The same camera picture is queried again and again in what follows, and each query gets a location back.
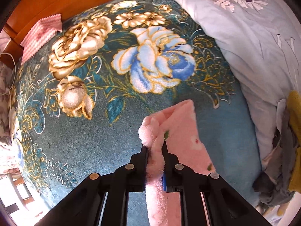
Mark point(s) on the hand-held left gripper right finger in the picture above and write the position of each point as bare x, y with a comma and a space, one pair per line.
168, 161

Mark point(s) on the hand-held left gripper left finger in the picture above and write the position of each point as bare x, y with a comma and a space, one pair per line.
141, 161

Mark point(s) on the pink floral fleece garment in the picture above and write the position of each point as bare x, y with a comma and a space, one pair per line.
183, 131

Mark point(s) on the teal floral blanket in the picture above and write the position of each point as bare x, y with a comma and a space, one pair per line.
94, 134

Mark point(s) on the dark grey garment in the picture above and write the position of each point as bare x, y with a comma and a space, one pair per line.
279, 183

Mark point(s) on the mustard yellow garment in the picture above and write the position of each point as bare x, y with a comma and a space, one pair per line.
295, 122

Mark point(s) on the light blue floral quilt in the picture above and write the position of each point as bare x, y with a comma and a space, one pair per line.
254, 51

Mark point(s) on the faded floral fabric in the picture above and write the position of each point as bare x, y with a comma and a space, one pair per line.
6, 122

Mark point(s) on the pink striped cloth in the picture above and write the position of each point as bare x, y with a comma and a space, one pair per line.
40, 35

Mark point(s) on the wooden furniture frame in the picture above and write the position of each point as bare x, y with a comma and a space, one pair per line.
20, 181

